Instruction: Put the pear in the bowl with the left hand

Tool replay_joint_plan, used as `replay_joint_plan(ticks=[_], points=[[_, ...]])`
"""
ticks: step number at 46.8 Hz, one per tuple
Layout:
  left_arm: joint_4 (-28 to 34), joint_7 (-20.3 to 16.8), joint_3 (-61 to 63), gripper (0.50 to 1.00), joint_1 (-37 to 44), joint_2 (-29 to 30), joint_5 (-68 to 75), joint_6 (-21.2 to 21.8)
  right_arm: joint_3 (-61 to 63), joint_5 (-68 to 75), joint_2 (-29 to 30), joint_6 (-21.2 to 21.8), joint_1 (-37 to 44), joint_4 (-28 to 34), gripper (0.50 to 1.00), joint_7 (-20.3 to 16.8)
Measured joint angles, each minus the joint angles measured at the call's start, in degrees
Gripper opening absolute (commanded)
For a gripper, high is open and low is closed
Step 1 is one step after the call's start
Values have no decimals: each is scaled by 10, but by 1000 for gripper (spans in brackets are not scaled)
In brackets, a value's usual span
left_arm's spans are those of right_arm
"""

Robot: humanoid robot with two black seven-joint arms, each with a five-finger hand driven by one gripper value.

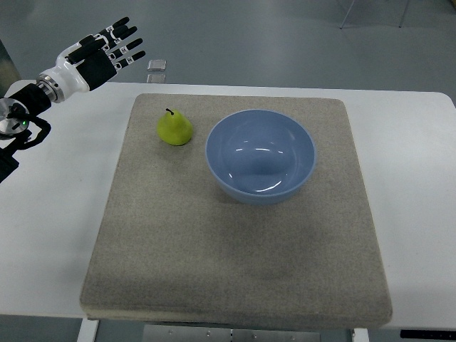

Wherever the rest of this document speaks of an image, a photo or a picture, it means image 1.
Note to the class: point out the green pear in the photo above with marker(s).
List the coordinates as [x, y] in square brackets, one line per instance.
[174, 128]

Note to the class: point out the blue bowl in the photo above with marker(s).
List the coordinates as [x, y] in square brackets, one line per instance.
[260, 156]

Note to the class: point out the floor socket plate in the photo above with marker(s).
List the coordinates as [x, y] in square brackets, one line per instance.
[156, 65]
[156, 78]

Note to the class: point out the upper floor socket plate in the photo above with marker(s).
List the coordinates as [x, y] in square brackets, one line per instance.
[156, 65]

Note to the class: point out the white table frame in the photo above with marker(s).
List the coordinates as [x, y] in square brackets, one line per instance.
[154, 332]

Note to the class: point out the metal chair legs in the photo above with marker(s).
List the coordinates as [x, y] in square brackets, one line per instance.
[374, 13]

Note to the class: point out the lower floor socket plate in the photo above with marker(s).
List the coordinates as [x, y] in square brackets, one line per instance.
[156, 78]

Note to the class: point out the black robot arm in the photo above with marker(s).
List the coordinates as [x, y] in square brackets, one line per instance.
[21, 124]

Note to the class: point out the grey felt mat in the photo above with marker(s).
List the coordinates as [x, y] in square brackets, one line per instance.
[173, 247]

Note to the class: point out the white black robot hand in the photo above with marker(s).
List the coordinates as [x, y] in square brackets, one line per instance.
[91, 62]

